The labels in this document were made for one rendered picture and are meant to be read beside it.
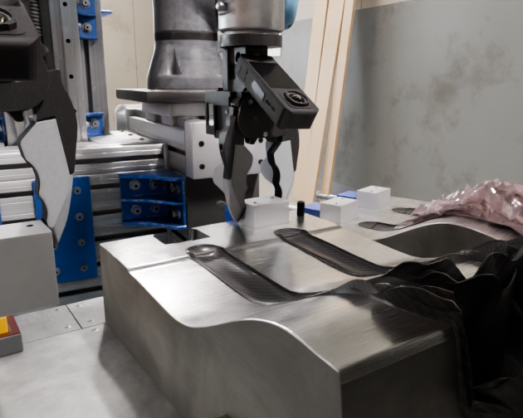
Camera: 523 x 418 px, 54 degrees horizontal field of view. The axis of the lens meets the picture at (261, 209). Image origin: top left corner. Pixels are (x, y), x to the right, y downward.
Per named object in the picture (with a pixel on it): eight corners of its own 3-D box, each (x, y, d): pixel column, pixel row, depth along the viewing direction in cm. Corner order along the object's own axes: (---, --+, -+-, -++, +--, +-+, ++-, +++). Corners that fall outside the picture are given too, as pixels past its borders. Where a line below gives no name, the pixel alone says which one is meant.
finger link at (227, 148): (244, 181, 62) (258, 109, 61) (252, 183, 60) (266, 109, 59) (210, 176, 59) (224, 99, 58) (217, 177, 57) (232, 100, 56)
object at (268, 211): (202, 225, 71) (201, 186, 69) (234, 220, 73) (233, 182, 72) (254, 250, 60) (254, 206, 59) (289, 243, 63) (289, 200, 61)
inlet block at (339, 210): (269, 226, 83) (269, 193, 81) (287, 220, 86) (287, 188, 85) (339, 242, 75) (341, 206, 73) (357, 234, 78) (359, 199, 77)
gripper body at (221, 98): (255, 135, 68) (255, 40, 65) (295, 142, 61) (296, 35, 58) (203, 139, 64) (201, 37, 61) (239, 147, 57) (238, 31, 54)
